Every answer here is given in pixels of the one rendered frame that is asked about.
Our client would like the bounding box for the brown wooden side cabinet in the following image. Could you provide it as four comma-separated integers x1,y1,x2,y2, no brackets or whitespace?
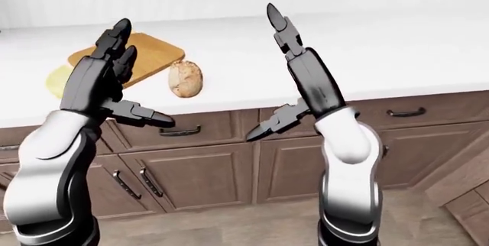
423,145,489,246

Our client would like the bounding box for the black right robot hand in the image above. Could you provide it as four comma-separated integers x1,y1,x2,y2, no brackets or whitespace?
244,2,348,143

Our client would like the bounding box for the brown wooden base cabinet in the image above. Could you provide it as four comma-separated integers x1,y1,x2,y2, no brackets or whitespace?
0,88,489,225

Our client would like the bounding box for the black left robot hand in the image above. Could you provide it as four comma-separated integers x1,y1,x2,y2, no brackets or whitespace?
60,18,176,129

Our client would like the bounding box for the dark metal door handle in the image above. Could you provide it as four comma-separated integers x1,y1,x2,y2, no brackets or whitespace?
138,167,164,198
112,170,143,200

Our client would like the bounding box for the yellow plate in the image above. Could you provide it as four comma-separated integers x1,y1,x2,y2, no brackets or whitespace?
45,64,73,100

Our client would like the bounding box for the wooden cutting board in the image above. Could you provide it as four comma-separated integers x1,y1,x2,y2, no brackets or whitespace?
67,32,186,90

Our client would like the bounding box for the brown bread loaf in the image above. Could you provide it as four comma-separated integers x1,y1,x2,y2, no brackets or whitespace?
168,60,203,99

